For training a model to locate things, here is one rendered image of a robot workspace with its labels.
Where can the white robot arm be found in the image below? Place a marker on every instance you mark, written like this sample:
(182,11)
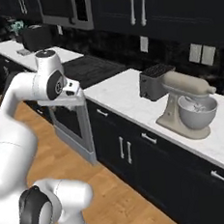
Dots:
(11,152)

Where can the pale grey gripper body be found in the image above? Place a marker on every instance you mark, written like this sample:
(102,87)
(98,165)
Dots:
(63,101)

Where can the black boxy countertop appliance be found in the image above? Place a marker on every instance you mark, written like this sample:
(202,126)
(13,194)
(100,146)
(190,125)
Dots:
(37,37)

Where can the double white wall socket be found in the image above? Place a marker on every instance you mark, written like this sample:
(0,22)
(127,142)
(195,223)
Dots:
(202,54)

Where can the dark grey toaster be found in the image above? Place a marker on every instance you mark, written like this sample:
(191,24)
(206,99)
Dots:
(150,84)

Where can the flat grey object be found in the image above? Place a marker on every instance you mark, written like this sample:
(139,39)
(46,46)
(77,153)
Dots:
(23,52)

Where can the green potted plant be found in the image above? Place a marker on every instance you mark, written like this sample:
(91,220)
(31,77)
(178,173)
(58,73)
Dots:
(17,27)

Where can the black drawer front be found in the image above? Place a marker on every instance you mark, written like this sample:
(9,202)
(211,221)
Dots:
(169,145)
(221,190)
(117,116)

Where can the single white wall socket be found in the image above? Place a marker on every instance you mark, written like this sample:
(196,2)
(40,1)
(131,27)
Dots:
(144,44)

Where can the black hob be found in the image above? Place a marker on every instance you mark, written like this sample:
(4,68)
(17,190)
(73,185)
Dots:
(90,69)

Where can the grey-framed microwave oven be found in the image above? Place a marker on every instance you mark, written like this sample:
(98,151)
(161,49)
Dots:
(65,8)

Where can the black wall cupboard run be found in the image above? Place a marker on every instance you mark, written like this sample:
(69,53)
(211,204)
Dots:
(10,7)

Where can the black wall cupboard door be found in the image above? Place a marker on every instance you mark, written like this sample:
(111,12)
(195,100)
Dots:
(113,7)
(188,9)

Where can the black base cupboard door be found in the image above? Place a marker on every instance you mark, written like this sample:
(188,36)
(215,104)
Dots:
(145,172)
(107,146)

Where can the beige stand mixer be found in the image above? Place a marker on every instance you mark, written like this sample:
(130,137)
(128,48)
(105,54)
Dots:
(185,85)

